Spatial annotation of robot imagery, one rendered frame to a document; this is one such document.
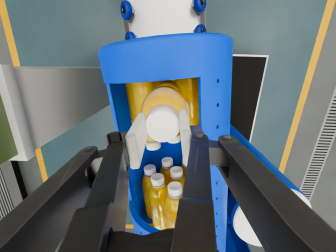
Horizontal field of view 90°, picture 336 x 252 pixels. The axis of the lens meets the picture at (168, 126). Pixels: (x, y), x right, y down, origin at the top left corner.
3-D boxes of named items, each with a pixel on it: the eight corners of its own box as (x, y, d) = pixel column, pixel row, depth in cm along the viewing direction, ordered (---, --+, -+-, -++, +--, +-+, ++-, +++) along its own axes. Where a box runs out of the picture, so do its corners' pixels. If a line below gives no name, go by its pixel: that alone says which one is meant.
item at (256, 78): (184, 199, 188) (185, 210, 173) (196, 54, 138) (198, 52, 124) (231, 201, 187) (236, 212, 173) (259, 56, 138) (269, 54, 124)
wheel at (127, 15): (125, -1, 43) (132, 0, 44) (118, 0, 46) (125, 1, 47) (126, 19, 46) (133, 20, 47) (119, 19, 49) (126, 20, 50)
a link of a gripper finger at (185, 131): (181, 132, 13) (191, 131, 13) (178, 109, 19) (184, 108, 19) (183, 166, 14) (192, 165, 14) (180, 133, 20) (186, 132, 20)
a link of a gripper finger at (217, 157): (193, 150, 11) (239, 147, 11) (187, 125, 16) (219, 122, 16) (194, 169, 12) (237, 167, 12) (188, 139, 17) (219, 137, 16)
